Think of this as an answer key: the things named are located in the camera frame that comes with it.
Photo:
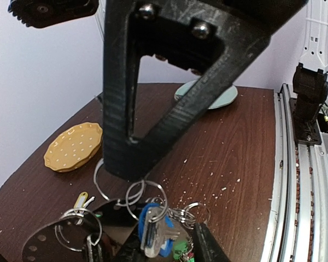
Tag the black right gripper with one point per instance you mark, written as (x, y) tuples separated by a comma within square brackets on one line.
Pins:
[(44, 13)]

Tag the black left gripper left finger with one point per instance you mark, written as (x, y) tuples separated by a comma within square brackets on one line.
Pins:
[(130, 251)]

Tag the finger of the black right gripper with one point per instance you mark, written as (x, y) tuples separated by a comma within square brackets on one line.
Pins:
[(164, 90)]

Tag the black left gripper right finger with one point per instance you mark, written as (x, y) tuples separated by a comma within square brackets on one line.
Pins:
[(206, 247)]

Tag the green tag key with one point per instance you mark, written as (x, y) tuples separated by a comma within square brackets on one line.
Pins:
[(183, 250)]

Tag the blue tag key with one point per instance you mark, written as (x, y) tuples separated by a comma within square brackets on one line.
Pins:
[(156, 238)]

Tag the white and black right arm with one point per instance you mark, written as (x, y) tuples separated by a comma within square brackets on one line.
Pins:
[(310, 78)]

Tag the teal floral plate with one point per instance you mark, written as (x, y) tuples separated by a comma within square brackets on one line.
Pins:
[(225, 99)]

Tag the yellow tag key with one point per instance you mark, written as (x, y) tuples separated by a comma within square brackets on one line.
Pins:
[(82, 202)]

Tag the yellow polka dot plate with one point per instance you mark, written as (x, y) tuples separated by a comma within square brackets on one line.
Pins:
[(74, 147)]

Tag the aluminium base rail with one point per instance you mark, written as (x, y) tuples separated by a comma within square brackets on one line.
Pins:
[(297, 229)]

